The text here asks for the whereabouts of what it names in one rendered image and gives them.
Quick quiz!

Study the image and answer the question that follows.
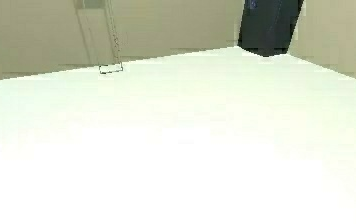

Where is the pale floor lamp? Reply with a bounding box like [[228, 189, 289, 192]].
[[73, 0, 124, 75]]

